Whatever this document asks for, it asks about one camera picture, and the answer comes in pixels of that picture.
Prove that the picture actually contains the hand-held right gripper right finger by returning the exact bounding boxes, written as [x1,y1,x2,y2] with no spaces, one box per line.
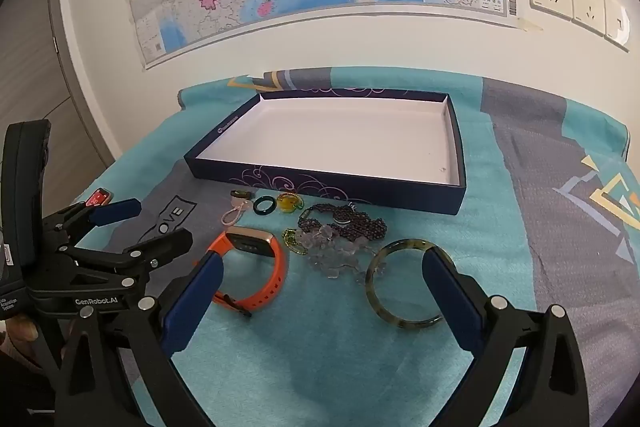
[421,248,592,427]

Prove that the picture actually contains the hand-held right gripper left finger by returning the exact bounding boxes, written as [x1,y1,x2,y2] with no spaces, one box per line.
[54,251,224,427]

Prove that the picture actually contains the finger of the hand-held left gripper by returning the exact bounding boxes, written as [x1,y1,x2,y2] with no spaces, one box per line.
[30,228,194,291]
[42,198,142,249]

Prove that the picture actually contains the silver ring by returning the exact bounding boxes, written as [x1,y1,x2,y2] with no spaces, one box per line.
[84,188,116,208]

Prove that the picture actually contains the pink beaded ring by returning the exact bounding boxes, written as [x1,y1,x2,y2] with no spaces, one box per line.
[221,201,252,225]

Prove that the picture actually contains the mottled green bangle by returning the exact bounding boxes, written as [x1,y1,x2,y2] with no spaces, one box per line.
[365,238,457,329]

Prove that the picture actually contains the orange smart band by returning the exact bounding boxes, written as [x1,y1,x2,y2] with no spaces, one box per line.
[209,227,289,319]

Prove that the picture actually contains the dark purple beaded bracelet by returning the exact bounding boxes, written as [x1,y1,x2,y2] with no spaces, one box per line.
[297,203,388,244]

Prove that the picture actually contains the clear crystal bead bracelet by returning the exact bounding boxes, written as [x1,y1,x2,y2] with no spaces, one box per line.
[295,224,381,283]

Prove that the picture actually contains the navy cardboard box tray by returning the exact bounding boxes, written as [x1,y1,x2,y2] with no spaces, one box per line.
[184,89,467,216]

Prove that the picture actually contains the person's left hand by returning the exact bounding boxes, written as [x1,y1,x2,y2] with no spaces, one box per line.
[0,314,40,372]

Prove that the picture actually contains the grey door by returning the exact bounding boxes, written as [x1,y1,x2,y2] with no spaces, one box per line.
[0,0,116,218]

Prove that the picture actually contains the teal grey printed blanket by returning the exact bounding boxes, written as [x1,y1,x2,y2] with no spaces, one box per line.
[65,66,640,427]

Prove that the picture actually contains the clear tape strip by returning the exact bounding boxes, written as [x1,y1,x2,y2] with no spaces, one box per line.
[507,14,545,32]

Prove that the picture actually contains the gold ring with green stones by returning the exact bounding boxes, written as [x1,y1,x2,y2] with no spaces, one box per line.
[281,228,307,255]

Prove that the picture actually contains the yellow stone ring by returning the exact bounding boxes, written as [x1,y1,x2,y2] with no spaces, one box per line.
[276,192,306,214]

